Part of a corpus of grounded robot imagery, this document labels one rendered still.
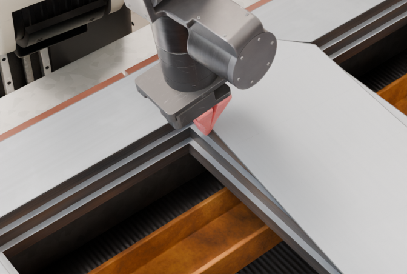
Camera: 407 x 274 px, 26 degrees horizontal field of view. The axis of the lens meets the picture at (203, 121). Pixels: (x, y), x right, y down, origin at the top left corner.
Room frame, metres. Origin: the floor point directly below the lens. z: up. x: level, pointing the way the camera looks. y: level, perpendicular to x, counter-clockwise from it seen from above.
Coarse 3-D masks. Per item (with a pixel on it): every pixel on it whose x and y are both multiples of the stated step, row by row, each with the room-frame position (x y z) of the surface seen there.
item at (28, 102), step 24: (240, 0) 1.12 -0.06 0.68; (120, 48) 1.01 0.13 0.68; (144, 48) 1.01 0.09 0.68; (72, 72) 0.95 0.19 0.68; (96, 72) 0.95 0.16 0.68; (120, 72) 0.95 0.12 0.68; (24, 96) 0.90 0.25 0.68; (48, 96) 0.90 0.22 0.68; (72, 96) 0.90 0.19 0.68; (0, 120) 0.85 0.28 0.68; (24, 120) 0.85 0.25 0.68
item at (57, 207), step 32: (352, 32) 0.84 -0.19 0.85; (384, 32) 0.87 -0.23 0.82; (160, 128) 0.66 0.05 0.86; (192, 128) 0.68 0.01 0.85; (128, 160) 0.63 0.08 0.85; (160, 160) 0.65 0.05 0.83; (224, 160) 0.63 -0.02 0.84; (64, 192) 0.59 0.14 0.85; (96, 192) 0.60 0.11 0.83; (256, 192) 0.59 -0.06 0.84; (0, 224) 0.54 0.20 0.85; (32, 224) 0.55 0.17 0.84; (64, 224) 0.57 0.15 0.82; (288, 224) 0.55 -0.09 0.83; (0, 256) 0.51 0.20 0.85; (320, 256) 0.52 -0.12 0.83
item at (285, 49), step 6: (282, 42) 0.80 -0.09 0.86; (288, 42) 0.80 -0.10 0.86; (294, 42) 0.80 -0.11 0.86; (300, 42) 0.80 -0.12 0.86; (282, 48) 0.79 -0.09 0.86; (288, 48) 0.79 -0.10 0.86; (294, 48) 0.79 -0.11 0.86; (300, 48) 0.79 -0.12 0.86; (306, 48) 0.79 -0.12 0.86; (276, 54) 0.78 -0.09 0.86; (282, 54) 0.78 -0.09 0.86; (288, 54) 0.78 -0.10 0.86; (294, 54) 0.78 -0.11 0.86; (276, 60) 0.77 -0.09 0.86; (282, 60) 0.77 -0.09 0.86; (228, 84) 0.73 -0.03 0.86
